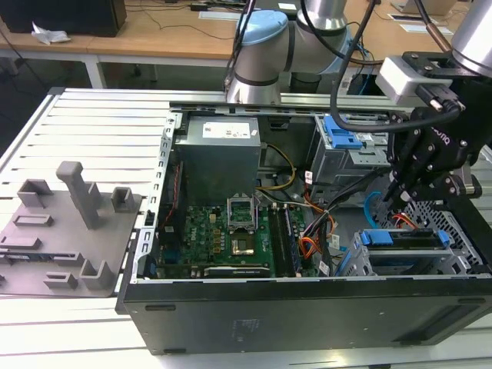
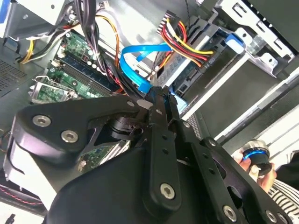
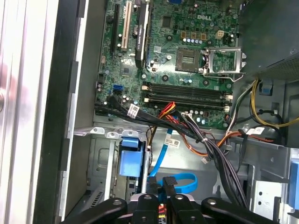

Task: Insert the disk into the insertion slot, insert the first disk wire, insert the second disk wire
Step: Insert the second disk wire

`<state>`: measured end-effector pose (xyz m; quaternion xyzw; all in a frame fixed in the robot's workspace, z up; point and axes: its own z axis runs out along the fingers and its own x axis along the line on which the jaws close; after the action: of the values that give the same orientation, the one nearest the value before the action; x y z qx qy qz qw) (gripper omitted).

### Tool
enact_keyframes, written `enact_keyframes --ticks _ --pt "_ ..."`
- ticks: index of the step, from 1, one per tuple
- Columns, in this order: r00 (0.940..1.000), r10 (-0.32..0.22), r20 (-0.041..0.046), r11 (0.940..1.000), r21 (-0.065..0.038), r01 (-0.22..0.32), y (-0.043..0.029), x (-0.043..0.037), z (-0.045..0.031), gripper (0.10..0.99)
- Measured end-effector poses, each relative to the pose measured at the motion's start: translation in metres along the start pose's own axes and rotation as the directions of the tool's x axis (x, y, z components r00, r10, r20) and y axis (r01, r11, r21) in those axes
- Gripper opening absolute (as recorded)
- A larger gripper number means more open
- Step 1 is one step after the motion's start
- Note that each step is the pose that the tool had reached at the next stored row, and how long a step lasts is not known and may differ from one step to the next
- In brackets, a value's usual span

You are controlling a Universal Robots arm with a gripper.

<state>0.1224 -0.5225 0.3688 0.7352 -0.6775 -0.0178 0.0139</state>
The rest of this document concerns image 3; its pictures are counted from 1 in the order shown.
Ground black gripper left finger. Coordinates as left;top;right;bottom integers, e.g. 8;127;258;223
62;176;162;224

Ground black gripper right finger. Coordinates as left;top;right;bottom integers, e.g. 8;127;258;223
163;177;279;224

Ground hard disk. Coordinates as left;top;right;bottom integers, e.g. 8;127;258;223
118;136;151;196

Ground blue disk wire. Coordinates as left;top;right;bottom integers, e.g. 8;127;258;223
148;130;199;195

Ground metal disk bay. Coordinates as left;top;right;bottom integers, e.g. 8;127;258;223
72;126;150;210

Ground white expansion slot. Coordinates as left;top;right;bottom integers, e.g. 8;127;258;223
121;0;132;53

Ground black expansion slot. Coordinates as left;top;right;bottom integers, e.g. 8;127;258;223
110;3;120;56

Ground metal optical drive bay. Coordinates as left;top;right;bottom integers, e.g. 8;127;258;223
238;137;299;220

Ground blue plastic bay latch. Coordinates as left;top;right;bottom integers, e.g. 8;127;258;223
289;153;299;209

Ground silver locking lever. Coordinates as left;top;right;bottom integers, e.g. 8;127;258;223
202;71;246;83

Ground black open PC case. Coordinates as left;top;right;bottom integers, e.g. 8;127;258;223
34;0;299;224

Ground CPU socket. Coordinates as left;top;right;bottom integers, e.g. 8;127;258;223
175;47;203;72

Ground black Nvidia graphics card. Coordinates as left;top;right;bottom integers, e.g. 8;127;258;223
135;0;151;69

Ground green Dell motherboard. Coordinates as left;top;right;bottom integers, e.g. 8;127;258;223
94;0;240;130

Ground grey power supply unit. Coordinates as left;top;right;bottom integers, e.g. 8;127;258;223
238;0;299;76

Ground black wire bundle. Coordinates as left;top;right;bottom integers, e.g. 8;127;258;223
94;97;249;209

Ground orange and red wires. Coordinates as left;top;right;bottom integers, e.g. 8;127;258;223
147;101;246;157

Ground grey and white wires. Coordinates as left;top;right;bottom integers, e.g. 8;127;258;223
227;79;258;139

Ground yellow and black wires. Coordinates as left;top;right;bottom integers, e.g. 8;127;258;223
249;78;299;128

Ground blue plastic cable clip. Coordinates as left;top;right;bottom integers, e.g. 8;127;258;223
261;79;274;95

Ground metal socket cover frame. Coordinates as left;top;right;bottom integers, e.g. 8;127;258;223
202;46;247;77

